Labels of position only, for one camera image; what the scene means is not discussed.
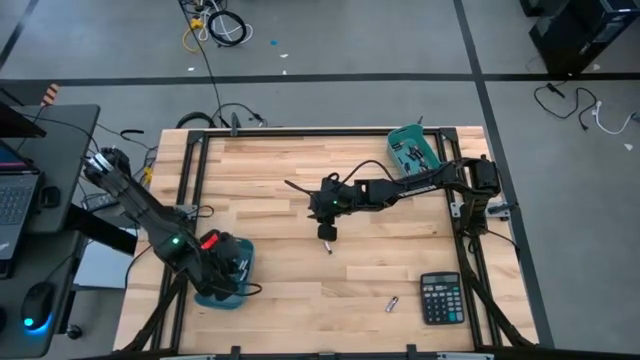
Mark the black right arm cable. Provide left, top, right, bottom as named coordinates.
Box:
left=283, top=158, right=401, bottom=202

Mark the orange black striped marker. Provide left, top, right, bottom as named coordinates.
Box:
left=40, top=83, right=61, bottom=108

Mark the grey laptop computer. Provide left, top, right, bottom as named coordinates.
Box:
left=0, top=139, right=42, bottom=262

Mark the green plastic bin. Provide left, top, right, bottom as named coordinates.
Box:
left=387, top=123, right=444, bottom=179

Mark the black cable bundle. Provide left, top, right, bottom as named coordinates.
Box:
left=174, top=102, right=269, bottom=130

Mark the black desk leg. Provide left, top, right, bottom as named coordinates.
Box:
left=64, top=202, right=140, bottom=257

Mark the dark blue plastic bin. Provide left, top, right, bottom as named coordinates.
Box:
left=193, top=237, right=257, bottom=311

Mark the black power brick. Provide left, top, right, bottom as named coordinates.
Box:
left=81, top=192, right=120, bottom=212

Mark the small black desk device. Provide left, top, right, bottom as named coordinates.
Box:
left=39, top=186, right=62, bottom=209

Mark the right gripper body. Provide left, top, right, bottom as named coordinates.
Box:
left=305, top=173, right=354, bottom=225

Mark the black computer tower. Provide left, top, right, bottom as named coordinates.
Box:
left=519, top=0, right=640, bottom=77

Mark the black desk monitor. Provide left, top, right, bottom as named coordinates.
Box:
left=0, top=101, right=48, bottom=140

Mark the black metal table frame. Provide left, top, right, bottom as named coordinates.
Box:
left=117, top=127, right=539, bottom=360

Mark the grey side desk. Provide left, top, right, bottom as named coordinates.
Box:
left=0, top=103, right=101, bottom=359

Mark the yellow floor cable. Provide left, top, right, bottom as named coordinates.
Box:
left=180, top=16, right=207, bottom=54

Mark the long black floor cable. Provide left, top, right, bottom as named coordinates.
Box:
left=174, top=0, right=225, bottom=127

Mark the white floor cable with plug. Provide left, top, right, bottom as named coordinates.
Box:
left=591, top=100, right=637, bottom=136

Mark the black computer mouse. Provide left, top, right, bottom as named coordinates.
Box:
left=20, top=281, right=56, bottom=332

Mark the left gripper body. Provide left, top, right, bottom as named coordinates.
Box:
left=199, top=229, right=245, bottom=282

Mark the black floor cable with plug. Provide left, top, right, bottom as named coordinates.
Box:
left=533, top=82, right=599, bottom=133

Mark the black desk calculator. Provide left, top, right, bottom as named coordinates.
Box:
left=419, top=271, right=466, bottom=326

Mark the black coiled floor cable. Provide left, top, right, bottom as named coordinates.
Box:
left=206, top=10, right=248, bottom=48

